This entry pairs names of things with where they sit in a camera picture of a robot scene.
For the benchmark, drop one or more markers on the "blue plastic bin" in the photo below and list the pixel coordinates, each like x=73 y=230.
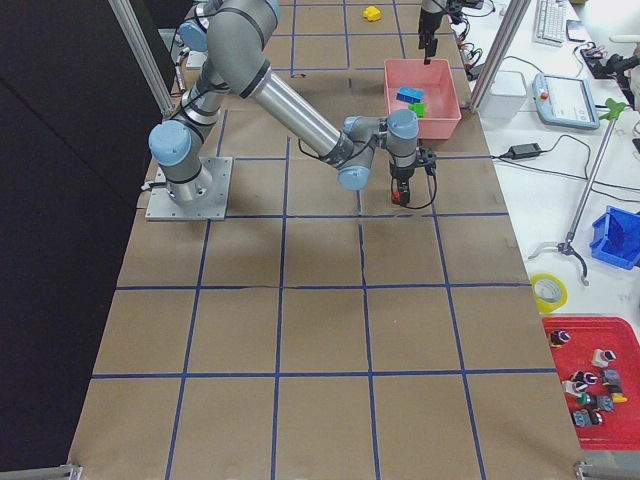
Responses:
x=616 y=238

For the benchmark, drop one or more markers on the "pink plastic box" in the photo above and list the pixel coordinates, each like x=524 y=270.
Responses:
x=439 y=98

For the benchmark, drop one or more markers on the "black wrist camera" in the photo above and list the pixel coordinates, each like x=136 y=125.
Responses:
x=427 y=159

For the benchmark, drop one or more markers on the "green handled grabber tool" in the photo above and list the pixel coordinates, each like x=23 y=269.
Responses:
x=565 y=247

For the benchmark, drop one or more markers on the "aluminium frame post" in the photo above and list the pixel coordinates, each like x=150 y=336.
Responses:
x=514 y=15

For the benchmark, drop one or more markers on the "blue toy block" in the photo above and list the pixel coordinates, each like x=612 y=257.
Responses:
x=409 y=95

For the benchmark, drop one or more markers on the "black power adapter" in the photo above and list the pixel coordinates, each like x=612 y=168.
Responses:
x=524 y=151

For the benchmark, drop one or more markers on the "green toy block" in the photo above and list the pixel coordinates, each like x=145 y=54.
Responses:
x=418 y=108

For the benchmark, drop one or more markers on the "yellow tape roll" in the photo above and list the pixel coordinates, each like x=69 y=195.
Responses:
x=550 y=293

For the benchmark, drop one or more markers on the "white square device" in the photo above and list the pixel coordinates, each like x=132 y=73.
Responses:
x=505 y=97

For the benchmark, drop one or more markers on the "teach pendant tablet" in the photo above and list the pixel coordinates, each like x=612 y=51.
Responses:
x=565 y=102

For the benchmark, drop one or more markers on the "yellow toy block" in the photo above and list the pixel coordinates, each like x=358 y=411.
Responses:
x=372 y=13

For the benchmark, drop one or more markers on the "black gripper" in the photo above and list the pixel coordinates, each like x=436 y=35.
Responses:
x=429 y=17
x=402 y=174

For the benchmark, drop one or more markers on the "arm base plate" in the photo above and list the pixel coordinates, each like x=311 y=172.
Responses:
x=204 y=198

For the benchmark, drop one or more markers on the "white keyboard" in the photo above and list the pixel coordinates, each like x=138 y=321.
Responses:
x=549 y=22

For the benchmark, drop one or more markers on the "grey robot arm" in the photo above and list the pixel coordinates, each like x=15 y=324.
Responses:
x=234 y=34

